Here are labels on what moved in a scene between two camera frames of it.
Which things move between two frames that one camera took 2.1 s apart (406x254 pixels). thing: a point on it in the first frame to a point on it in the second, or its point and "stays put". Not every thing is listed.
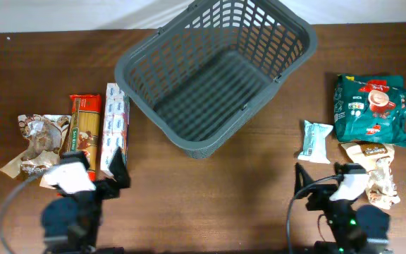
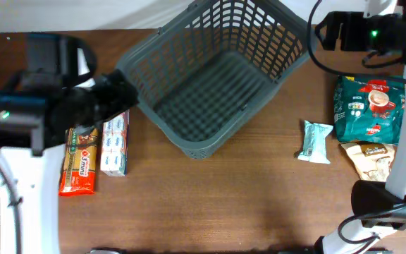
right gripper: (323, 195) to (352, 23)
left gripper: (118, 170) to (121, 94)
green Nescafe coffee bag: (371, 108) stays put
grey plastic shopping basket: (201, 70) stays put
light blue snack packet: (314, 148) stays put
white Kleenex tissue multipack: (115, 126) stays put
